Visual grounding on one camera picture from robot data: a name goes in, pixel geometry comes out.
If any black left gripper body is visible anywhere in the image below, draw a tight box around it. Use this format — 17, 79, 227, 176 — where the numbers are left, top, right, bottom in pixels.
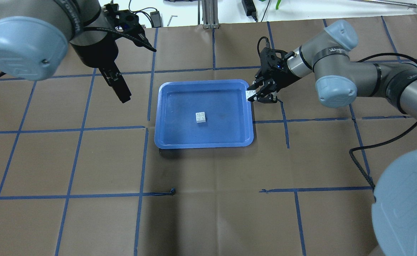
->
70, 28, 119, 70

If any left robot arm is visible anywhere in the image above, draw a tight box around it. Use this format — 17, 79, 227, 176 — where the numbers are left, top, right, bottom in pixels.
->
0, 0, 132, 103

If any black power adapter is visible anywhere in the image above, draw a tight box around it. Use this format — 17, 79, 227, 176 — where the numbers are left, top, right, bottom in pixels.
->
150, 10, 163, 28

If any white block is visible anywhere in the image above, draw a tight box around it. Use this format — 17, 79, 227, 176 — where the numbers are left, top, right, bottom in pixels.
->
195, 112, 207, 124
246, 90, 257, 102

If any aluminium frame post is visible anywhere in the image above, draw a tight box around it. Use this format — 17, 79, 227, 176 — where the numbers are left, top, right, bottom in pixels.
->
198, 0, 220, 29

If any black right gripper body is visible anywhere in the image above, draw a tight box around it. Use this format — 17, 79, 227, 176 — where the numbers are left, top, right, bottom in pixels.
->
255, 47, 296, 89

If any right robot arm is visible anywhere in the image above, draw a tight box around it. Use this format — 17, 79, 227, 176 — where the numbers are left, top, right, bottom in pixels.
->
246, 20, 417, 256

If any blue plastic tray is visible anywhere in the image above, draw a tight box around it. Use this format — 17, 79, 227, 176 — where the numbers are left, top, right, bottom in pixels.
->
154, 79, 254, 149

